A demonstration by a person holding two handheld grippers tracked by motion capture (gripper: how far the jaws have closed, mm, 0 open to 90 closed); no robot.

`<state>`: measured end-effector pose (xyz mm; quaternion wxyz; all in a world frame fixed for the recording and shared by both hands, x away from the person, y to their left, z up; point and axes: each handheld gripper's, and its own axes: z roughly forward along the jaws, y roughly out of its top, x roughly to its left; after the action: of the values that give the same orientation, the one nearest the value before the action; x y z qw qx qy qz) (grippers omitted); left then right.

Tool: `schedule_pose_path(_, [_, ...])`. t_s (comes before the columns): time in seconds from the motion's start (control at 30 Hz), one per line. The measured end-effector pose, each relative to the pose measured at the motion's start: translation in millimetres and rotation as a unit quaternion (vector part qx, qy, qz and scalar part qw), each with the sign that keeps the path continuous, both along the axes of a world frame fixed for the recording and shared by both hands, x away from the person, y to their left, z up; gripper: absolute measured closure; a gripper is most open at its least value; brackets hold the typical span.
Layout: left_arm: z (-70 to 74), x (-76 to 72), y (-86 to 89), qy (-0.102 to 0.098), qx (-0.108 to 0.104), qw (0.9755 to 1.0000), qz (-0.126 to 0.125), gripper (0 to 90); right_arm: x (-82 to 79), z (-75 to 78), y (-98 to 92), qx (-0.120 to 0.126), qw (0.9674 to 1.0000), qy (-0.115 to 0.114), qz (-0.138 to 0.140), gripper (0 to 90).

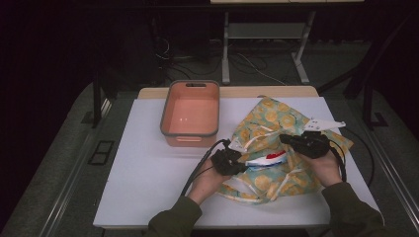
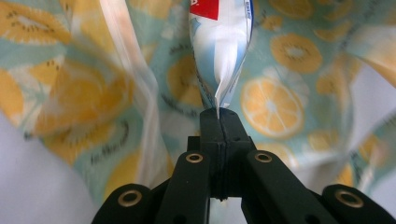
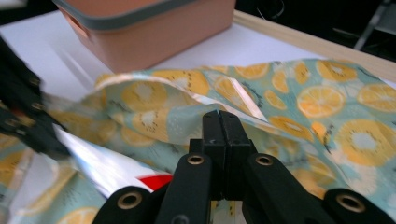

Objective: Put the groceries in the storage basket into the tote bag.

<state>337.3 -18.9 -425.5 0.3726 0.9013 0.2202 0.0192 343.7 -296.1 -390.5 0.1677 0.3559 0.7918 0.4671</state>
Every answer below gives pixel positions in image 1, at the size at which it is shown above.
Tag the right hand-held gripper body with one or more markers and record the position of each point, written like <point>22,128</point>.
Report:
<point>313,141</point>

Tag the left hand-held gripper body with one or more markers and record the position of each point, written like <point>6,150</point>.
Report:
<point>227,161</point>

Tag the orange-print cloth tote bag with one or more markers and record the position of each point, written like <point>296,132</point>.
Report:
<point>273,121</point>

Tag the toothpaste tube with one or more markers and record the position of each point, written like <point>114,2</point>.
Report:
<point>267,158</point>

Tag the orange plastic bin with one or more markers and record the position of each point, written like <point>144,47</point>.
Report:
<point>191,113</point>

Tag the person's right hand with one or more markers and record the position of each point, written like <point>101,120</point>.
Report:
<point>324,168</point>

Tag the person's left hand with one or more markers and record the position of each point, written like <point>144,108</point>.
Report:
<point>207,184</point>

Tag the wooden table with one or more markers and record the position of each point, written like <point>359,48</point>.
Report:
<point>283,91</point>

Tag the black stand leg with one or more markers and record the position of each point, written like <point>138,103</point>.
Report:
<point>370,105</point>
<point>97,98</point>

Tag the white table mat board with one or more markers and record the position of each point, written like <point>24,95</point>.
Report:
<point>148,171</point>

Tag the grey metal stand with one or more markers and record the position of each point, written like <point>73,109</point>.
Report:
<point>263,30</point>

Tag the black floor socket panel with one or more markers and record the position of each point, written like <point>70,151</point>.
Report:
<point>101,152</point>

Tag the aluminium floor rail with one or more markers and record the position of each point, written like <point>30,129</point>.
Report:
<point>395,174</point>
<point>70,177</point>

